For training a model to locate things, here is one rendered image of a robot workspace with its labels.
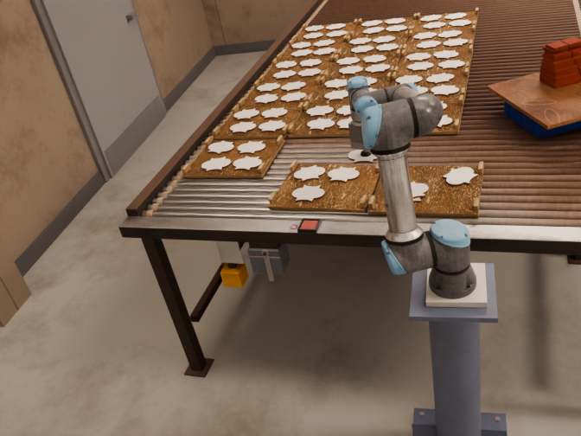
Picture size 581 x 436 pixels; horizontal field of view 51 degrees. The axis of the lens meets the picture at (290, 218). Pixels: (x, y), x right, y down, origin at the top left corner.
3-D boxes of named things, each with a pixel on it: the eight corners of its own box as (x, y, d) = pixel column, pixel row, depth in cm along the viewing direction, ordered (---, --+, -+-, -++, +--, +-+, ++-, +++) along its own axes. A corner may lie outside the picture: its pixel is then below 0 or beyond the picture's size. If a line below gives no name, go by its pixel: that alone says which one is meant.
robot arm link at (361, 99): (387, 94, 204) (379, 83, 213) (354, 102, 204) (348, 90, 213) (390, 115, 208) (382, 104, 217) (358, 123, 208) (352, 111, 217)
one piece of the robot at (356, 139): (379, 106, 224) (384, 145, 233) (358, 104, 229) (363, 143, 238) (367, 118, 218) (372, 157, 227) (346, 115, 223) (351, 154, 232)
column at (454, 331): (512, 499, 227) (519, 331, 180) (409, 489, 237) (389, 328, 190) (505, 415, 257) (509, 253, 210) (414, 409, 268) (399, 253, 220)
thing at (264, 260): (284, 283, 249) (276, 247, 239) (252, 281, 254) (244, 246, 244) (292, 266, 258) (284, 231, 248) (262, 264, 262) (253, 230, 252)
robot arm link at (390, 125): (439, 274, 186) (415, 101, 166) (392, 285, 186) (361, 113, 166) (428, 257, 197) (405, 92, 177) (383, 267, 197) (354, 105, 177)
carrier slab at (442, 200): (478, 217, 221) (478, 214, 220) (367, 214, 236) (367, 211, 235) (483, 169, 248) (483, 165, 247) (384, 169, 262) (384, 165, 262)
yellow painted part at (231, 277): (242, 288, 260) (230, 244, 247) (223, 286, 263) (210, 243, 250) (249, 276, 266) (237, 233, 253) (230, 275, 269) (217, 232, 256)
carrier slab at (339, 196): (364, 213, 237) (364, 209, 236) (268, 208, 252) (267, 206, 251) (383, 168, 263) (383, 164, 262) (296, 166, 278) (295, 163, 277)
